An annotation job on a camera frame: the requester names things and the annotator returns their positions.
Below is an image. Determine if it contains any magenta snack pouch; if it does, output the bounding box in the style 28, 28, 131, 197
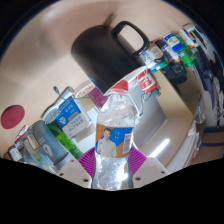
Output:
88, 87, 109, 109

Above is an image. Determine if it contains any flat round red coaster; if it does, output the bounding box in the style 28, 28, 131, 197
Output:
0, 104, 26, 130

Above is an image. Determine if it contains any clear red-capped water bottle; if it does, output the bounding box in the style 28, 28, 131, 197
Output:
91, 79, 138, 191

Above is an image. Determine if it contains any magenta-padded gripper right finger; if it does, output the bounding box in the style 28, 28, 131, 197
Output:
128, 146, 170, 189

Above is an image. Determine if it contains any black mug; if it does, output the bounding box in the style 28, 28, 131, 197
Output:
70, 20, 151, 94

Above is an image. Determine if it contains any pale blue hairbrush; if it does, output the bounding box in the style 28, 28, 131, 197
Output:
42, 85, 75, 125

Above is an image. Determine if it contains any green plastic bottle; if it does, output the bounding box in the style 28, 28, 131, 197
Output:
179, 46, 198, 68

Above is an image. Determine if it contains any small white round dish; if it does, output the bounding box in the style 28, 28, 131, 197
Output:
74, 82, 97, 99

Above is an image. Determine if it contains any white under-shelf light bar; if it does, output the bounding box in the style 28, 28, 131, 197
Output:
148, 138, 171, 158

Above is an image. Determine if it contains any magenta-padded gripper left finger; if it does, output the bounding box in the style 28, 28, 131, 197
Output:
57, 147, 98, 189

